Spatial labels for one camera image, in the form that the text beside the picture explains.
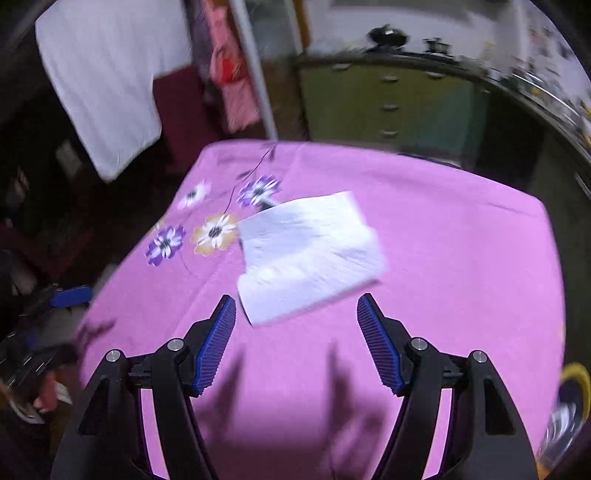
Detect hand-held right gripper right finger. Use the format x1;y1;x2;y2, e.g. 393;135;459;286
356;294;540;480

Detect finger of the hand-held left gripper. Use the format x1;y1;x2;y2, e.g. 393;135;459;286
48;285;93;309

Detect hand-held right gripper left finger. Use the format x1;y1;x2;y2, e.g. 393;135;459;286
48;294;238;480

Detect white paper sheets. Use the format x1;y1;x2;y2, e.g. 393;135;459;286
236;191;389;328

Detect clear plastic bottle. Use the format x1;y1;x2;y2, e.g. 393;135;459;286
546;405;583;455

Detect yellow-rimmed dark bin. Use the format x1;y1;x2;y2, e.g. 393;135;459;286
536;361;591;469

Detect person's left hand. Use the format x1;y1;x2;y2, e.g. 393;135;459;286
33;368;60;414

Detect pink floral tablecloth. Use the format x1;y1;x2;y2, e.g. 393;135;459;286
76;139;566;480

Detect dark red hanging cloth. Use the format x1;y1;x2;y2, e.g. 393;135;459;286
151;65;227;178

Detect white hanging cloth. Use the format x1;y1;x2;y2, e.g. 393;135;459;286
35;0;194;182

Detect green drawer cabinet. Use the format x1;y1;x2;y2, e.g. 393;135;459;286
297;54;491;155

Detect dark kitchen counter cabinets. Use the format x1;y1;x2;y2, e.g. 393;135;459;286
480;78;591;259

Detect red patterned hanging cloth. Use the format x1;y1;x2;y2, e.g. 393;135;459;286
194;0;263;134

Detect white metal pole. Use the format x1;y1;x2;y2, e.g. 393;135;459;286
229;0;279;140

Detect black wok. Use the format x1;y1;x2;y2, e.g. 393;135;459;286
366;24;413;51

